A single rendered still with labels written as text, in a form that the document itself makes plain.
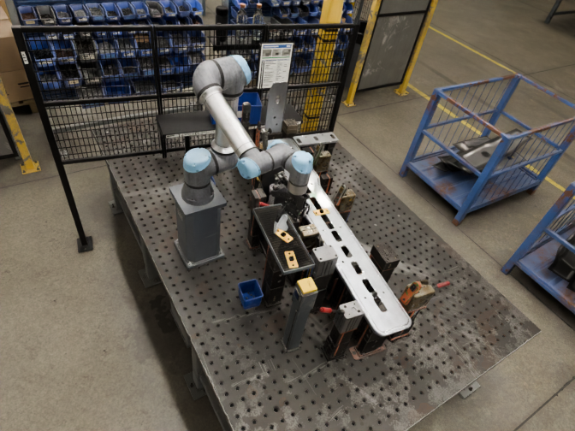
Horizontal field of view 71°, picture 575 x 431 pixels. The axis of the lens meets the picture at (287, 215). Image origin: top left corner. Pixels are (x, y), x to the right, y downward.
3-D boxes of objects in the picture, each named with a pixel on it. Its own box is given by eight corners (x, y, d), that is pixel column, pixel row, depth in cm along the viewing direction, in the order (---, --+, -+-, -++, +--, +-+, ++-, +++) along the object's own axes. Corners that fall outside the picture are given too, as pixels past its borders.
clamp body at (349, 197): (346, 239, 239) (361, 196, 215) (327, 244, 234) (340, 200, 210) (338, 228, 244) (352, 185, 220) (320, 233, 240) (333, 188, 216)
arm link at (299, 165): (303, 146, 145) (319, 158, 141) (298, 170, 153) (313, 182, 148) (286, 152, 141) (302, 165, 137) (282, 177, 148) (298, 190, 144)
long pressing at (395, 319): (419, 324, 169) (421, 322, 168) (375, 339, 161) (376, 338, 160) (292, 138, 255) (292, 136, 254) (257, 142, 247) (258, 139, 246)
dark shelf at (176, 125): (303, 124, 267) (304, 120, 265) (163, 139, 234) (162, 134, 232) (290, 107, 280) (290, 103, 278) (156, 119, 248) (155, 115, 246)
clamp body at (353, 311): (347, 357, 185) (370, 315, 160) (326, 365, 181) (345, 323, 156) (338, 339, 191) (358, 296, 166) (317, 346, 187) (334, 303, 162)
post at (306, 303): (301, 348, 185) (319, 292, 155) (286, 353, 183) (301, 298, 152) (294, 333, 190) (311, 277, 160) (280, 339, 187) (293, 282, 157)
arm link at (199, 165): (178, 175, 183) (177, 150, 174) (204, 166, 191) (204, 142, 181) (192, 190, 178) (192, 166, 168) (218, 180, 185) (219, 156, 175)
